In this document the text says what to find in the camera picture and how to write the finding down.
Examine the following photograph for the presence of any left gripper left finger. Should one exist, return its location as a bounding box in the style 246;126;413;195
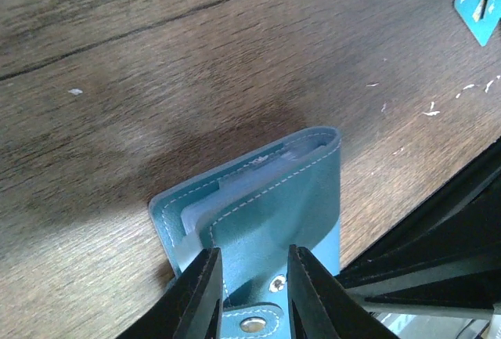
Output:
117;247;223;339

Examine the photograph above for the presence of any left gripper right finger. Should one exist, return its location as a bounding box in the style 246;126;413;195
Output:
287;245;397;339

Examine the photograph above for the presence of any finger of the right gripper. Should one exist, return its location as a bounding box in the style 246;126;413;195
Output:
340;269;500;319

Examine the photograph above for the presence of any blue leather card holder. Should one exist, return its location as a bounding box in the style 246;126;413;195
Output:
149;126;341;338

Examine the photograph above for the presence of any teal VIP card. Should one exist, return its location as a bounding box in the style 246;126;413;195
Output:
454;0;500;46

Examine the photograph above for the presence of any black aluminium frame rail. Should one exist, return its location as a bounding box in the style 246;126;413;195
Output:
341;141;500;275

